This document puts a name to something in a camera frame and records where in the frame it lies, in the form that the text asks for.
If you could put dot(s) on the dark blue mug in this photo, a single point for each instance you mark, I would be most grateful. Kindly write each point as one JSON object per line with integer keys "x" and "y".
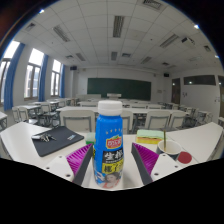
{"x": 170, "y": 150}

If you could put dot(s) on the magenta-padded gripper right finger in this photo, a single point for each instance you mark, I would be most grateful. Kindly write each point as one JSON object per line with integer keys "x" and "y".
{"x": 146, "y": 160}

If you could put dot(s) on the dark high wall window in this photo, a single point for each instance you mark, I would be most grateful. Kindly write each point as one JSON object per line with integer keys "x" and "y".
{"x": 200, "y": 80}

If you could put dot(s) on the bunch of keys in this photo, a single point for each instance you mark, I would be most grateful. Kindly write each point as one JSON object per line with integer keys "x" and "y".
{"x": 43, "y": 136}

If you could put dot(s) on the black wall speaker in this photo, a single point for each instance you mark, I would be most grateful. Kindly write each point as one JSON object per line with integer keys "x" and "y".
{"x": 166, "y": 75}
{"x": 73, "y": 68}

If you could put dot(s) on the blue drink bottle white cap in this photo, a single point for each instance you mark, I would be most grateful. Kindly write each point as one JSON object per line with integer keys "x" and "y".
{"x": 108, "y": 133}

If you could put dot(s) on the green chalkboard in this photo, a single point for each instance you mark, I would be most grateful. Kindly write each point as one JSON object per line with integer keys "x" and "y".
{"x": 120, "y": 88}

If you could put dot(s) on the black flat sleeve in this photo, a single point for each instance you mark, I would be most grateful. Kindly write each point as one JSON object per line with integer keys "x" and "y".
{"x": 61, "y": 141}

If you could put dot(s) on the group of ceiling lights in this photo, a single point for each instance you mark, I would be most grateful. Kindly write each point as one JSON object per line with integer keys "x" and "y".
{"x": 118, "y": 26}

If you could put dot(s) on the tall window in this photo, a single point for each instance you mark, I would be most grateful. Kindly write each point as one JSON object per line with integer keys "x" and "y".
{"x": 6, "y": 60}
{"x": 55, "y": 78}
{"x": 33, "y": 73}

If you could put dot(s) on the dark brown door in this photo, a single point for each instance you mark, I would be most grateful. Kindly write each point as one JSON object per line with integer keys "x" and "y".
{"x": 176, "y": 91}

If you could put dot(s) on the ceiling projector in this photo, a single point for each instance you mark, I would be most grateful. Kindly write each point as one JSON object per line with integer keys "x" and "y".
{"x": 187, "y": 41}

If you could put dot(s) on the flat round red coaster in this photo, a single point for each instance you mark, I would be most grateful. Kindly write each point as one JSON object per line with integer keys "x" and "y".
{"x": 184, "y": 157}

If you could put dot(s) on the golden stick in mug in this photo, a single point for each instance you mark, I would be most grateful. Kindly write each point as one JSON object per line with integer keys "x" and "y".
{"x": 164, "y": 138}

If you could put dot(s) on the group of white classroom chairs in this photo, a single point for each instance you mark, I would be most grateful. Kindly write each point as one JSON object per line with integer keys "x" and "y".
{"x": 78, "y": 120}

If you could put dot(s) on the green sponge block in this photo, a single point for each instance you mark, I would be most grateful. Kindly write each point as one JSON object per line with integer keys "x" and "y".
{"x": 90, "y": 138}

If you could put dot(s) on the green and yellow cloth stack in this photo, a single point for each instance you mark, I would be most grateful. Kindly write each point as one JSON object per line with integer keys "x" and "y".
{"x": 148, "y": 136}

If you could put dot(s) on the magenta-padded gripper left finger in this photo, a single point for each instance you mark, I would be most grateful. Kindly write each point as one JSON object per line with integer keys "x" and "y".
{"x": 78, "y": 160}

